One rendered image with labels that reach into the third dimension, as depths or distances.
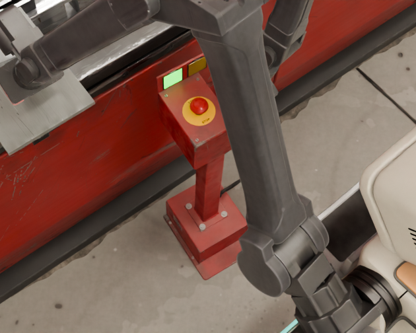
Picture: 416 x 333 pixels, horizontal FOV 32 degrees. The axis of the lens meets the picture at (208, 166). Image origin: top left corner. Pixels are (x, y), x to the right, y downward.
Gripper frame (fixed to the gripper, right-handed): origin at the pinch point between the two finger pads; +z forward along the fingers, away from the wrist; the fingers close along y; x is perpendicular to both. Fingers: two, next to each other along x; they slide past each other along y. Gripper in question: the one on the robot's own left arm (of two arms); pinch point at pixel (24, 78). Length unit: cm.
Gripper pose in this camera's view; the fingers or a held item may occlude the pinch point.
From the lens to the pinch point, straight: 136.6
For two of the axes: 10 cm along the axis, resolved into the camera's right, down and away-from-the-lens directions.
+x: 5.0, 8.5, 1.9
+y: -8.0, 5.3, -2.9
